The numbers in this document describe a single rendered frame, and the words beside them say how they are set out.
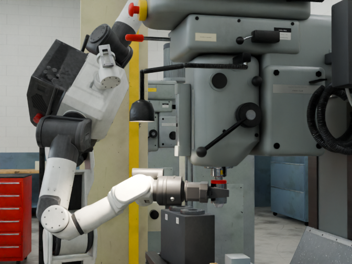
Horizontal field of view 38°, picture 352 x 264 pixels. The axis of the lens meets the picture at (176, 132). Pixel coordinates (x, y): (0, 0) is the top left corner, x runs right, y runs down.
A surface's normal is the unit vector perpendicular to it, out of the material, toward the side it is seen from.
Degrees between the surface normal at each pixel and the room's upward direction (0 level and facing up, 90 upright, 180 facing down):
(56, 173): 70
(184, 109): 90
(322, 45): 90
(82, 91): 58
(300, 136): 90
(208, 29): 90
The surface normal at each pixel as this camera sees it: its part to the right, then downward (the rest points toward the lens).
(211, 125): -0.07, -0.02
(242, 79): 0.22, -0.02
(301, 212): -0.97, 0.00
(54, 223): -0.05, -0.36
